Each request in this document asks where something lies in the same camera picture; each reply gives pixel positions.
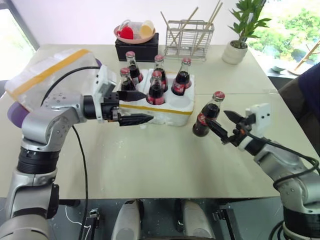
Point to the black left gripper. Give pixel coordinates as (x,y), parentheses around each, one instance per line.
(110,105)

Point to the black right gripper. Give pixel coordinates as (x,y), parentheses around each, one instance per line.
(241,132)

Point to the cola glass bottle red cap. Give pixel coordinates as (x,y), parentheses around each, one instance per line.
(132,66)
(208,112)
(161,70)
(156,92)
(127,82)
(182,80)

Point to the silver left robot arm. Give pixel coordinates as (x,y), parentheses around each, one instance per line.
(37,125)

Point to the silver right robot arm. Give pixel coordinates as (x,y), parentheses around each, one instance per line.
(292,170)

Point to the white foam crate yellow tape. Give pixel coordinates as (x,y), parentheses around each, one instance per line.
(172,110)

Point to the black rectangular box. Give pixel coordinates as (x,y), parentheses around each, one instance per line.
(136,51)

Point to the white plant pot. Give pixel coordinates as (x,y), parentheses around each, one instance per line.
(233,55)

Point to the pink round plate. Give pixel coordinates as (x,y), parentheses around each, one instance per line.
(125,40)

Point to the red toy fruit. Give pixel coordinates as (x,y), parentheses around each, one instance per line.
(125,32)

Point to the clear plastic cup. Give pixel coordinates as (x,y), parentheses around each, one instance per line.
(136,28)

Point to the yellow round toy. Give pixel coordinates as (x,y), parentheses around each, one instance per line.
(146,28)

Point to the person in dark clothes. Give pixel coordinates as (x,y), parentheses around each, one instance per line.
(307,95)

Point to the clear plastic bag yellow stripe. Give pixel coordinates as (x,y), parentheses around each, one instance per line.
(47,75)

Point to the wooden chopstick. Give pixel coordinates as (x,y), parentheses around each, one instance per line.
(191,15)
(164,17)
(215,10)
(212,20)

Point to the green leafy plant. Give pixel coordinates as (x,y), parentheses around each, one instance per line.
(246,22)

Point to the grey rounded robot leg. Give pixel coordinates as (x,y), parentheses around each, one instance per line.
(127,220)
(195,220)

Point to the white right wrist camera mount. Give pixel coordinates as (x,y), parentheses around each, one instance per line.
(261,116)

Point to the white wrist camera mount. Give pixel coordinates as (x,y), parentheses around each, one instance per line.
(103,80)
(261,116)

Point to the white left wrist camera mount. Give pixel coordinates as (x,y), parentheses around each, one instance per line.
(103,80)

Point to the black table bracket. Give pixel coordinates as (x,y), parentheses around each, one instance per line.
(228,222)
(91,225)

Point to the wooden frame outside window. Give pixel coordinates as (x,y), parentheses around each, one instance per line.
(307,56)

